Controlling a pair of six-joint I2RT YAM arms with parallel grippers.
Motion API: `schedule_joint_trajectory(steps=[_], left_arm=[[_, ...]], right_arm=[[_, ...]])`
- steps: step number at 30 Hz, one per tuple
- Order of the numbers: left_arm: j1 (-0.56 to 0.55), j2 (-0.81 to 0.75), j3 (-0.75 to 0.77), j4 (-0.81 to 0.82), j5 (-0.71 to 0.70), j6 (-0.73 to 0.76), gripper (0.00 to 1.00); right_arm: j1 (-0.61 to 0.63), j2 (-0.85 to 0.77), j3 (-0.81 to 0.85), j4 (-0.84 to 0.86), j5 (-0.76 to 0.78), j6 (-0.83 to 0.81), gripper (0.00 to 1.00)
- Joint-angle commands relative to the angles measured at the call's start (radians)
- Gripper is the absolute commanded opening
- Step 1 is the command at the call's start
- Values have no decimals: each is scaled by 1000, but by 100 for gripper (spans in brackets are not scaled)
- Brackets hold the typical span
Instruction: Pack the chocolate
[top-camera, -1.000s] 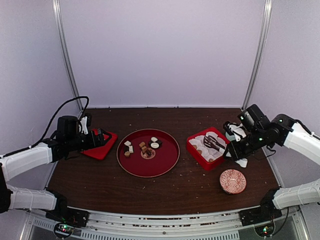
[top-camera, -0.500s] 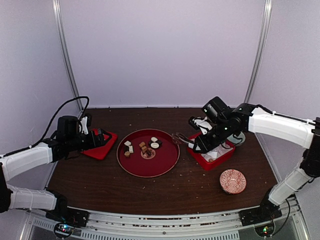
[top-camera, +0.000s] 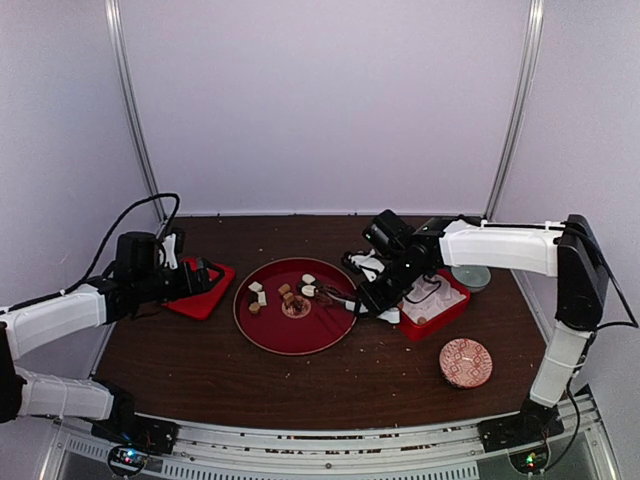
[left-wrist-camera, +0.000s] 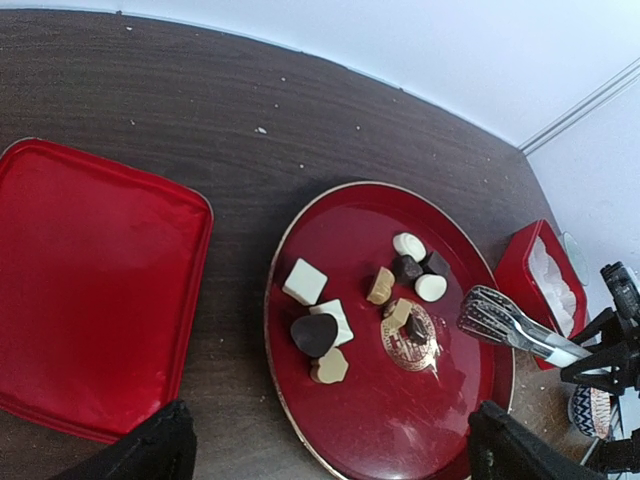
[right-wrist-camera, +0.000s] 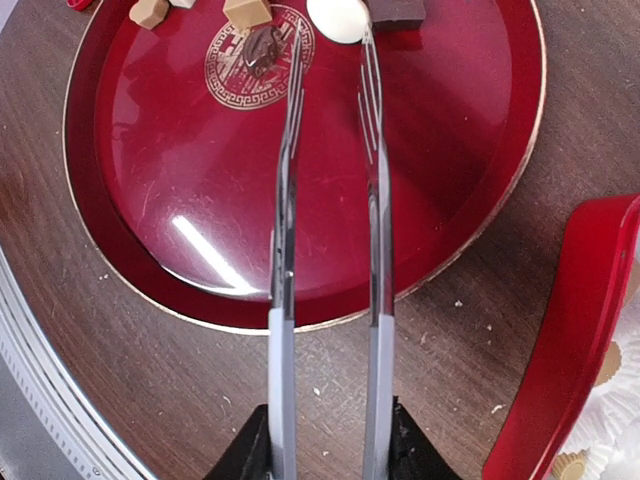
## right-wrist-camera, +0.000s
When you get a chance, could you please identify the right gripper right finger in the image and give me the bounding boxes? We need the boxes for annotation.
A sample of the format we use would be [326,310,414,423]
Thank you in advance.
[389,396,455,480]

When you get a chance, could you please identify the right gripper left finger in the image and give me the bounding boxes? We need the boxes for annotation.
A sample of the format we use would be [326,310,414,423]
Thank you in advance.
[204,404,272,480]

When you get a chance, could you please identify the metal serving tongs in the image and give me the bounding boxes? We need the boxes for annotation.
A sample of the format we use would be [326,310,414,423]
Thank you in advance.
[267,29,395,479]

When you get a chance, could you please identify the tan round chocolate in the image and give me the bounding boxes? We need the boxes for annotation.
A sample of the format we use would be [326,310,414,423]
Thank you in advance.
[594,341,622,387]
[551,450,588,480]

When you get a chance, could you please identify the white oval chocolate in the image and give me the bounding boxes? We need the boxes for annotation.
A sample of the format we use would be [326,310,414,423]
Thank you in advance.
[306,0,370,44]

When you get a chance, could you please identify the red chocolate box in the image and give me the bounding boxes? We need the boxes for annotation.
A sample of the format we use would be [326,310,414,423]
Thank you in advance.
[482,195,639,479]

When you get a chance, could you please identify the dark chocolate on emblem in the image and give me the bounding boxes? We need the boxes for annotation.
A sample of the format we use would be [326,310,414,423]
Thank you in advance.
[242,25,284,79]

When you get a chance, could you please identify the dark square chocolate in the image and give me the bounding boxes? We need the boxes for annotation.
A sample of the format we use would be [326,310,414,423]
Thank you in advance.
[366,0,426,31]

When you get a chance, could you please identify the tan square chocolate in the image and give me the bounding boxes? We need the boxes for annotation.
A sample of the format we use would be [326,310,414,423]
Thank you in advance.
[223,0,273,30]

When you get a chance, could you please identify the white paper cups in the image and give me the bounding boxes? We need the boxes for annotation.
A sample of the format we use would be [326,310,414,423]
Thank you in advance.
[558,309,639,479]

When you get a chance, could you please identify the round red tray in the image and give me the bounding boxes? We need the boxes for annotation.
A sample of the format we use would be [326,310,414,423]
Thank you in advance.
[64,1,546,334]

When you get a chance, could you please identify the red box lid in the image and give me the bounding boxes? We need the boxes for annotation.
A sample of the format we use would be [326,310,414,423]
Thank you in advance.
[66,0,94,11]

